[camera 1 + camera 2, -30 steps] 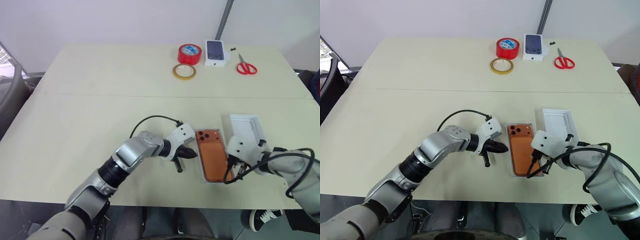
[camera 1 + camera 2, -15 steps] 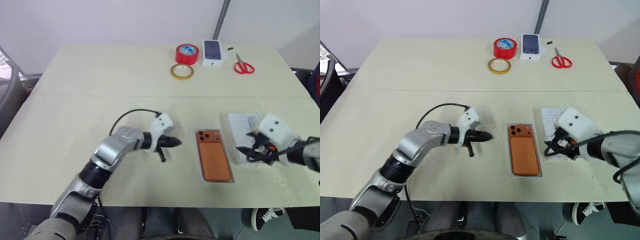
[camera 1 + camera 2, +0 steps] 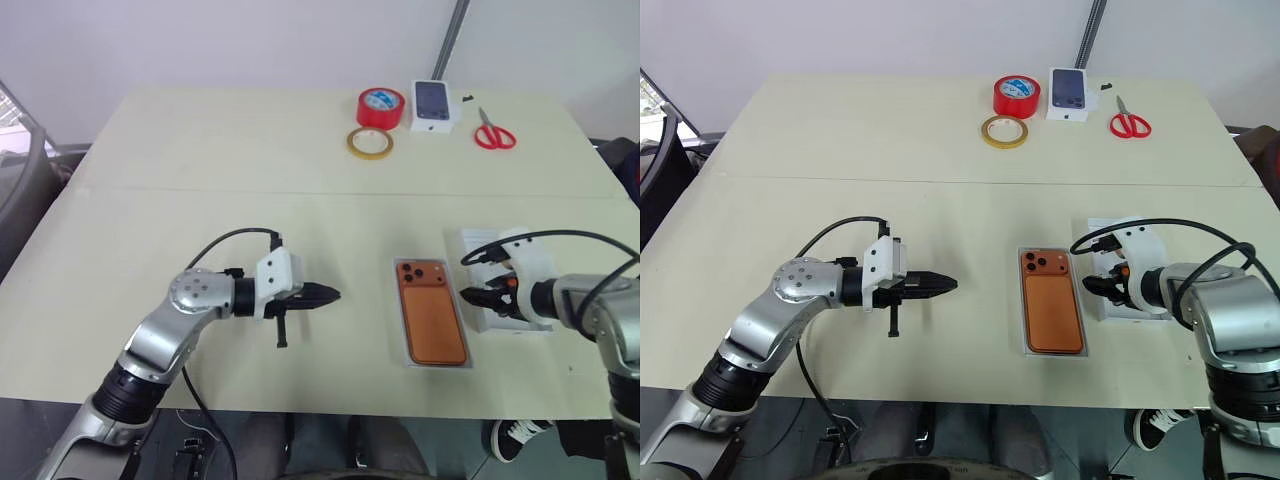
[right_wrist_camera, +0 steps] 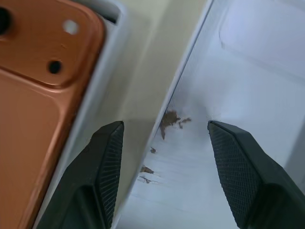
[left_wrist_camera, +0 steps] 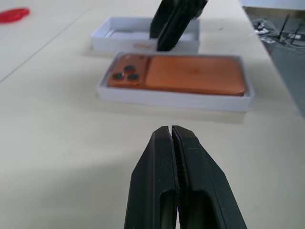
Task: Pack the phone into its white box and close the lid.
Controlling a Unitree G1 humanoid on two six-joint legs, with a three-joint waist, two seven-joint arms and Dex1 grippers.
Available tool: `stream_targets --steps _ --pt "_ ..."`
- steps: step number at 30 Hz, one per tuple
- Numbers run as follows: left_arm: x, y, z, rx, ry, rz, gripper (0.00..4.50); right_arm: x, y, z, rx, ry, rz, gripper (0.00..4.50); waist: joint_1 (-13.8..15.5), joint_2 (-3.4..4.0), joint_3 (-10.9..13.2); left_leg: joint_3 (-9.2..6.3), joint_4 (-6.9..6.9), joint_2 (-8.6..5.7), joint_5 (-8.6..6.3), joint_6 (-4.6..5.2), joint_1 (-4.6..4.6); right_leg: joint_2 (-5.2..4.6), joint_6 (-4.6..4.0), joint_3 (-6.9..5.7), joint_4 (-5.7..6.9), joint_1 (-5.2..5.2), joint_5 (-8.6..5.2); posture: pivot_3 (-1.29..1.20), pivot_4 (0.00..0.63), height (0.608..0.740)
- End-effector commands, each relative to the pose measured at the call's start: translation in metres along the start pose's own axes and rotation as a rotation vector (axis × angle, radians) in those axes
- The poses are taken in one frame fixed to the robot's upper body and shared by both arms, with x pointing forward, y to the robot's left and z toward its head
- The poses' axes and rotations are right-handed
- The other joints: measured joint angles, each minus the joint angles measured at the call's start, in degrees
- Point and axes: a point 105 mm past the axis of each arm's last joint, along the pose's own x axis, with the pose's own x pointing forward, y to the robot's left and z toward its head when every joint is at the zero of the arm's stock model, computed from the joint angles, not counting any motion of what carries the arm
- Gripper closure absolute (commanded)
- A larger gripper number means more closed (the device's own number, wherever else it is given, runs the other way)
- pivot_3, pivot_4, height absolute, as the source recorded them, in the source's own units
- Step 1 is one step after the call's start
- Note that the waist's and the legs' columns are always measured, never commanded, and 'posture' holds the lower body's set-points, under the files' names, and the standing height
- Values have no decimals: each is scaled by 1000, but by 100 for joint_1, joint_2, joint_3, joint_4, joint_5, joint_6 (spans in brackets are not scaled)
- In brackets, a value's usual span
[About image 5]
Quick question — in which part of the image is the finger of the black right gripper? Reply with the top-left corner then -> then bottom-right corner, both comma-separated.
156,0 -> 208,52
149,0 -> 177,40

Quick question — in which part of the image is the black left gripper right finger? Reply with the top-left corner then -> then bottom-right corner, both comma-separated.
172,125 -> 249,229

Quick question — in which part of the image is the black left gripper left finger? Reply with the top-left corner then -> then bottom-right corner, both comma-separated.
123,125 -> 180,229

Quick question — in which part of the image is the white phone box lid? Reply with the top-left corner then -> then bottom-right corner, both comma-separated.
90,16 -> 201,54

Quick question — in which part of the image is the white phone box base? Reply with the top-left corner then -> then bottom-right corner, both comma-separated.
96,52 -> 255,113

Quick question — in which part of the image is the orange smartphone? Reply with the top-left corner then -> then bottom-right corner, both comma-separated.
106,54 -> 246,97

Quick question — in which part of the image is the black antenna rod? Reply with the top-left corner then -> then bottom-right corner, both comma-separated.
282,13 -> 291,45

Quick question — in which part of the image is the red round plastic object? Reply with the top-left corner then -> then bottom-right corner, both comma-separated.
0,7 -> 31,25

